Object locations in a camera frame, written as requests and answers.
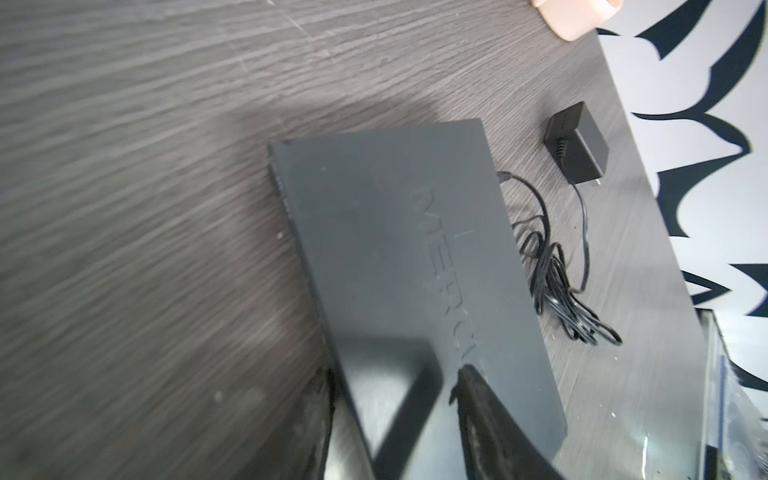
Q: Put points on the black switch box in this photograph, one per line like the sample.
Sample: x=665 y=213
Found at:
x=412 y=263

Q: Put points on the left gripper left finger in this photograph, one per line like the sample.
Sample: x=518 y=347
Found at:
x=298 y=448

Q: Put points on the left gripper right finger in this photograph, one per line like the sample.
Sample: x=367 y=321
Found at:
x=494 y=446

